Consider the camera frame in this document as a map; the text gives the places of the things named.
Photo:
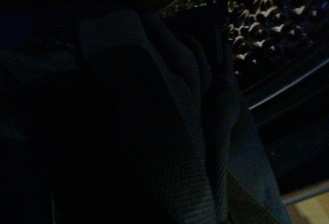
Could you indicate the navy blue knit garment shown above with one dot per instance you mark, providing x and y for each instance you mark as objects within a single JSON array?
[{"x": 120, "y": 128}]

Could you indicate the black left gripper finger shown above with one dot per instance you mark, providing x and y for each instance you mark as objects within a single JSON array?
[{"x": 242, "y": 207}]

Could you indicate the black rubber door gasket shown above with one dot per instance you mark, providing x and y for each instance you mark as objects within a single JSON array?
[{"x": 291, "y": 113}]

